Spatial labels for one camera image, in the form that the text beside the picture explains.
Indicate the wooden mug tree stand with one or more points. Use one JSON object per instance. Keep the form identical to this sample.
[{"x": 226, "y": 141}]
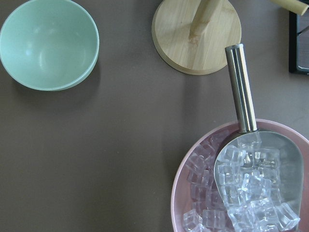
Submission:
[{"x": 191, "y": 35}]

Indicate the pink bowl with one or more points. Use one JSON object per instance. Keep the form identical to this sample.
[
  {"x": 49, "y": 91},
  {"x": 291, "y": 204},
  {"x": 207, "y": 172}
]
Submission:
[{"x": 180, "y": 196}]

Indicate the metal ice scoop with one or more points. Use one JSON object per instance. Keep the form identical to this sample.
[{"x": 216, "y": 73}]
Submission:
[{"x": 258, "y": 172}]

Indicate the green bowl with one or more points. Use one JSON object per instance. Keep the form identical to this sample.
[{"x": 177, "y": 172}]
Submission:
[{"x": 49, "y": 45}]

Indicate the black glass tray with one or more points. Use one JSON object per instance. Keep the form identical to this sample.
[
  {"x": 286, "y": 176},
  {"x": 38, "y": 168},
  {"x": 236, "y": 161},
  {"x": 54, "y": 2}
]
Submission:
[{"x": 299, "y": 43}]

